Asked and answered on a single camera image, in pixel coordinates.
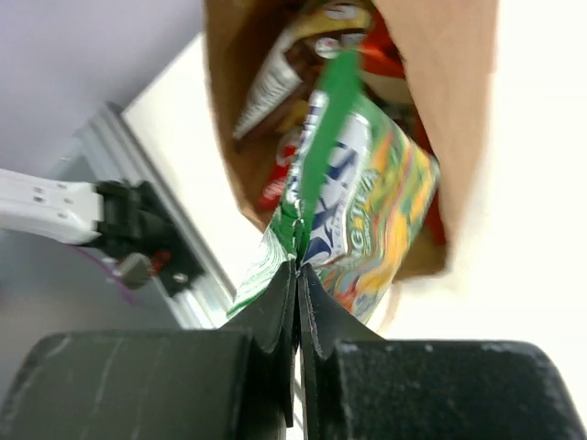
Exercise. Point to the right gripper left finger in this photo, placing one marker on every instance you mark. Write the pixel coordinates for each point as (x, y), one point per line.
(234, 382)

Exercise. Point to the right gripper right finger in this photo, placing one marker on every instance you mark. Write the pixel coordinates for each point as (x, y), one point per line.
(359, 385)

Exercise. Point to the yellow green Fox's candy bag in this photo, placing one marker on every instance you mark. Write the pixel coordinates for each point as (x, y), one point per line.
(355, 197)

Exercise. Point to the brown white chips bag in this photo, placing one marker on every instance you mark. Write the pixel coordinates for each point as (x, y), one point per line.
(277, 99)

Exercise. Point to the red cassava chips bag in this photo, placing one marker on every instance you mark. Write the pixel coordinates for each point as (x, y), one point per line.
(285, 154)

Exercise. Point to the red orange snack bag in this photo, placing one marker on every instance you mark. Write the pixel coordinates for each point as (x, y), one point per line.
(379, 54)

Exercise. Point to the aluminium front rail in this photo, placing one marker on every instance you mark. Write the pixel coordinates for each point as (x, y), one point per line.
(173, 281)

